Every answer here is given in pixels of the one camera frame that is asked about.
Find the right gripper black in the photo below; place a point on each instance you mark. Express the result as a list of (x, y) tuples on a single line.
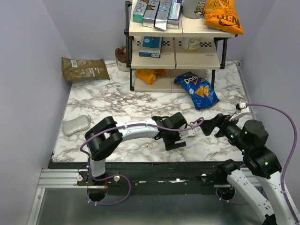
[(221, 121)]

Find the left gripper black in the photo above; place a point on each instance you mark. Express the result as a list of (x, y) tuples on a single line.
[(169, 145)]

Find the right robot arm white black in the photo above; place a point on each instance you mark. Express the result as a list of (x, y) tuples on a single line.
[(275, 206)]

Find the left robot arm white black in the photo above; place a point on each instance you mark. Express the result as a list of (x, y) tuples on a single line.
[(106, 136)]

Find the blue Doritos chip bag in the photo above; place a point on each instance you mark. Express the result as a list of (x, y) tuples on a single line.
[(202, 93)]

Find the small orange snack bag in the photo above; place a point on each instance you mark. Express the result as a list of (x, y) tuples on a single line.
[(150, 75)]

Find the white green cup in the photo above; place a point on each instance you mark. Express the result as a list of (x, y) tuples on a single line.
[(190, 43)]

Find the blue box middle shelf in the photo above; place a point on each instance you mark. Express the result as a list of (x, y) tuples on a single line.
[(150, 47)]

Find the white cup brown contents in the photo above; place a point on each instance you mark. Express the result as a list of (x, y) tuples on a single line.
[(121, 58)]

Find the orange chip bag top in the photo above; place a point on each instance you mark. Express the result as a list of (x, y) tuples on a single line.
[(221, 15)]

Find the blue white toothpaste box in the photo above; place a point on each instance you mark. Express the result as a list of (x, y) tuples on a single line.
[(174, 14)]

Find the silver toothpaste box left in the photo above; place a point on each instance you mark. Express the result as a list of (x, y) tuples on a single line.
[(150, 13)]

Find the brown coffee bag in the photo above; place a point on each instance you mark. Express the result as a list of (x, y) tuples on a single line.
[(78, 70)]

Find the white mug with cartoon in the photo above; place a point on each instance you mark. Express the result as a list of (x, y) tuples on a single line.
[(193, 9)]

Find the teal toothpaste box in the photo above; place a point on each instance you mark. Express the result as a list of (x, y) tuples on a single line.
[(139, 11)]

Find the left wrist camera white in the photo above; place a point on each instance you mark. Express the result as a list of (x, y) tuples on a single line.
[(188, 134)]

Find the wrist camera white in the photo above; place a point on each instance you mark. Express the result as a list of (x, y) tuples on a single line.
[(188, 134), (242, 109)]

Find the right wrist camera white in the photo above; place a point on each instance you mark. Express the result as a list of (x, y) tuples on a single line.
[(242, 109)]

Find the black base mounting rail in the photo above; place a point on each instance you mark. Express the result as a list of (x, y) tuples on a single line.
[(162, 178)]

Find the beige shelf rack black frame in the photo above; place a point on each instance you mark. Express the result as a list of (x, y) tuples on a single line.
[(210, 55)]

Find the aluminium frame rail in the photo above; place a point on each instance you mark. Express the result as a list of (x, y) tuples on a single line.
[(58, 178)]

